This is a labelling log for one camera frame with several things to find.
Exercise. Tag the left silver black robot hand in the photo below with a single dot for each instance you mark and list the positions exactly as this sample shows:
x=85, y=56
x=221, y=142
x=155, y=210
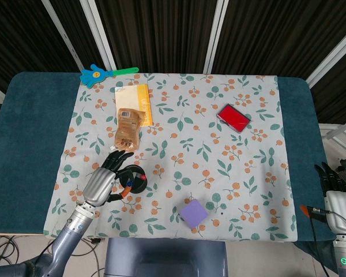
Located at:
x=99, y=186

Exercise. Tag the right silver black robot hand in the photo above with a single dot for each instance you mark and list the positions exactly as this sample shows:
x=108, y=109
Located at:
x=340, y=207

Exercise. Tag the blue marker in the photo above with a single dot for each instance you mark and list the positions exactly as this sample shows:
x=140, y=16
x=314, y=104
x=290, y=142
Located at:
x=129, y=183

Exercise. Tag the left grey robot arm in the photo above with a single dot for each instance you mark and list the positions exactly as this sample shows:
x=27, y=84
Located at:
x=72, y=231

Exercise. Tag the black mesh pen holder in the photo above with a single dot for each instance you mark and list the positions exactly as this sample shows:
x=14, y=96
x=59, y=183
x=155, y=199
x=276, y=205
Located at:
x=138, y=186

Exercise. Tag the red marker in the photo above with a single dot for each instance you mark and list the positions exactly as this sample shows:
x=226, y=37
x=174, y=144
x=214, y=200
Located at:
x=141, y=176

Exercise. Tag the brown snack pouch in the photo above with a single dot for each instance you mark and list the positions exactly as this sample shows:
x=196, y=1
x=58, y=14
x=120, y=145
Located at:
x=128, y=130

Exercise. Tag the teal table cover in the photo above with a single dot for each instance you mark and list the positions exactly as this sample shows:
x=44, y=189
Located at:
x=31, y=144

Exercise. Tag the yellow paper envelope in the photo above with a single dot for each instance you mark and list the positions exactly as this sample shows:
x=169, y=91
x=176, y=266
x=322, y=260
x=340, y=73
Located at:
x=132, y=96

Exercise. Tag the blue grey robot torso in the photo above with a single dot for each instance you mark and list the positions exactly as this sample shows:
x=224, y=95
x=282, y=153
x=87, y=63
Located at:
x=161, y=259

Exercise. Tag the purple foam cube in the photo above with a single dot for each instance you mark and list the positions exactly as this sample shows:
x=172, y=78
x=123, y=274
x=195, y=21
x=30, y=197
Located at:
x=193, y=214

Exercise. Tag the floral orange berry tablecloth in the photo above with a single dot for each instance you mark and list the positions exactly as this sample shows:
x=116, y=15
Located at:
x=190, y=144

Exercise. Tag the blue hand clapper toy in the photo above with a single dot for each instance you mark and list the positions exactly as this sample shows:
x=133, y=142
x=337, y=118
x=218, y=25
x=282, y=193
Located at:
x=93, y=75

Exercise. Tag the red ink stamp pad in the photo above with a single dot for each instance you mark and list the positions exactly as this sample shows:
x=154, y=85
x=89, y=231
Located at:
x=233, y=116

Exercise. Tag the white metal frame rail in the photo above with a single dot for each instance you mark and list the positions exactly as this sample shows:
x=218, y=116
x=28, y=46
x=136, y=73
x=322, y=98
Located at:
x=338, y=132

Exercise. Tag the white partition post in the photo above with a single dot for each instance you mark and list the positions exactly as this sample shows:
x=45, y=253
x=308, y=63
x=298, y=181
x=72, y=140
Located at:
x=100, y=37
x=64, y=37
x=331, y=59
x=215, y=37

